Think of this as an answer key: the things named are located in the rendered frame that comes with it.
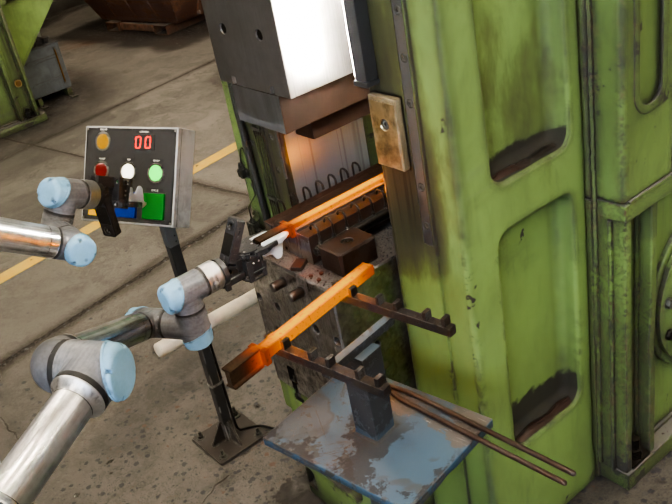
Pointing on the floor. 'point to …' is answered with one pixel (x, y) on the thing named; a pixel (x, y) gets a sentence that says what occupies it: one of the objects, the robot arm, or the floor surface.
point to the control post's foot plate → (219, 444)
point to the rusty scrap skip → (136, 12)
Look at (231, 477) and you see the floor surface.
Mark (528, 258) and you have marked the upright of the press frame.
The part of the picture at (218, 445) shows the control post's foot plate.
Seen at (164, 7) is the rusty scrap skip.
